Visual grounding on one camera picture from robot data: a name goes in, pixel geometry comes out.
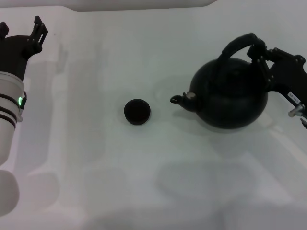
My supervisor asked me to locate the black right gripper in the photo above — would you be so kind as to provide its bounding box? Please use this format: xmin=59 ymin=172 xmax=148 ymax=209
xmin=247 ymin=39 xmax=307 ymax=106

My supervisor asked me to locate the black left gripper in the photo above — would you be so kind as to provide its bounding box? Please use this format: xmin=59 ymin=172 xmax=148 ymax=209
xmin=0 ymin=16 xmax=49 ymax=83

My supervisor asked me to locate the black round teapot with handle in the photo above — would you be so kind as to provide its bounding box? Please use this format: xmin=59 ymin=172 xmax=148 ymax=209
xmin=170 ymin=33 xmax=269 ymax=130

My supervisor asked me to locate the small dark round teacup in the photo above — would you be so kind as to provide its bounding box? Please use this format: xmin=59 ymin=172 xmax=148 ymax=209
xmin=124 ymin=98 xmax=151 ymax=126

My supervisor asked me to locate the left arm wrist cable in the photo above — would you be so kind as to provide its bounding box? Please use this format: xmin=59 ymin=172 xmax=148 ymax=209
xmin=21 ymin=90 xmax=28 ymax=112

